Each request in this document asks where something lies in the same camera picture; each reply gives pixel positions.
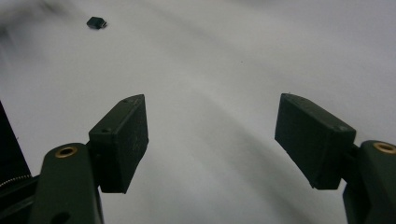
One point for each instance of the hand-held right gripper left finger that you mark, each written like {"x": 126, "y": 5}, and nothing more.
{"x": 118, "y": 146}

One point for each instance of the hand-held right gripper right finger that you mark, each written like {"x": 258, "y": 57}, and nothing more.
{"x": 314, "y": 140}

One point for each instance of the small black adapter plug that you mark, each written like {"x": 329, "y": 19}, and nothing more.
{"x": 96, "y": 23}

